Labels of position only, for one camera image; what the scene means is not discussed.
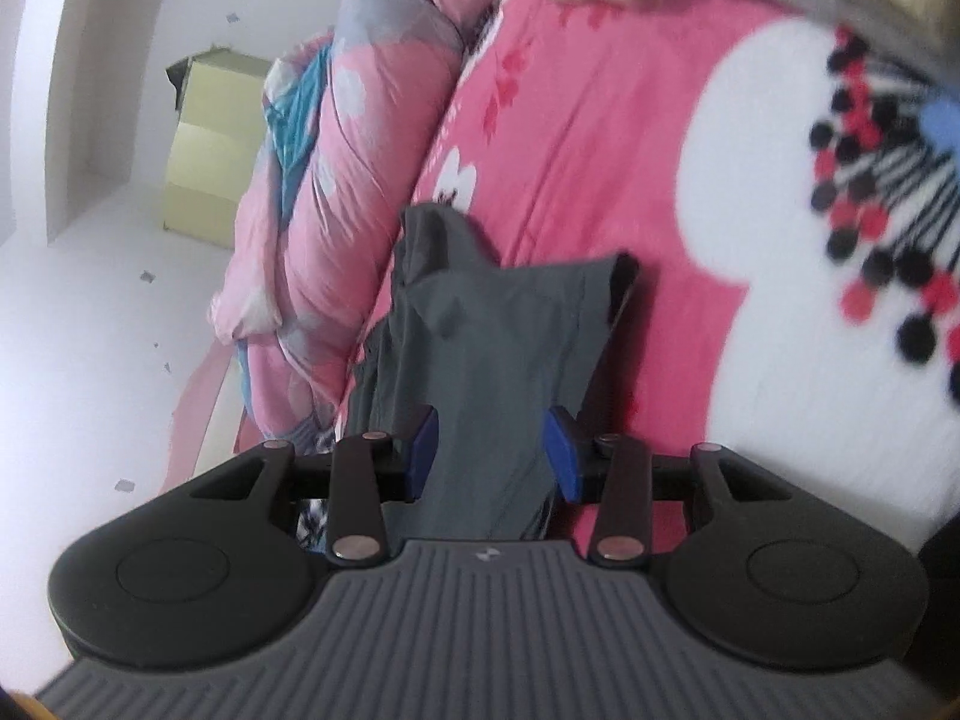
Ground pink printed blanket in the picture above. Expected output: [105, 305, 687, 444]
[163, 0, 960, 552]

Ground dark grey pants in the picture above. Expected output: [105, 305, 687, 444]
[341, 202, 640, 542]

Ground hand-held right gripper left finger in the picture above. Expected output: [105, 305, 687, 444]
[187, 403, 440, 566]

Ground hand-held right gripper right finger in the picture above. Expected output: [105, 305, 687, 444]
[546, 404, 794, 569]

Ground pink floral quilt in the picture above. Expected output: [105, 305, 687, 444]
[210, 0, 512, 460]

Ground yellow cardboard box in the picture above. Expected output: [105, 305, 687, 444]
[163, 47, 271, 251]

